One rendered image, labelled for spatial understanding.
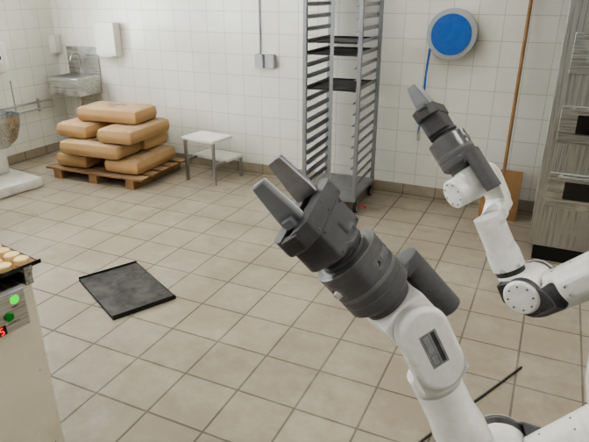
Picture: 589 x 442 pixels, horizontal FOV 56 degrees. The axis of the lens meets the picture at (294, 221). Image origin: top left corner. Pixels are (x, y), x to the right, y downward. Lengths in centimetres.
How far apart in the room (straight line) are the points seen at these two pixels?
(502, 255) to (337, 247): 71
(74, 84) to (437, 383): 618
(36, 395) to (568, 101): 335
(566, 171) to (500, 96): 119
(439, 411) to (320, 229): 29
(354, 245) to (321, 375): 222
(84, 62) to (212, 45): 175
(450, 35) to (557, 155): 142
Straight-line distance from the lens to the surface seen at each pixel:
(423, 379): 69
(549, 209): 413
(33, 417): 237
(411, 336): 67
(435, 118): 127
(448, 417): 77
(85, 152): 577
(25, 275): 207
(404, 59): 509
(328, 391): 275
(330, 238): 62
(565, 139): 397
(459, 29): 483
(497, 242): 128
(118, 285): 374
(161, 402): 276
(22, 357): 222
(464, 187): 124
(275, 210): 62
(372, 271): 64
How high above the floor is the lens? 175
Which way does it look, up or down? 22 degrees down
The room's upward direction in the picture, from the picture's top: straight up
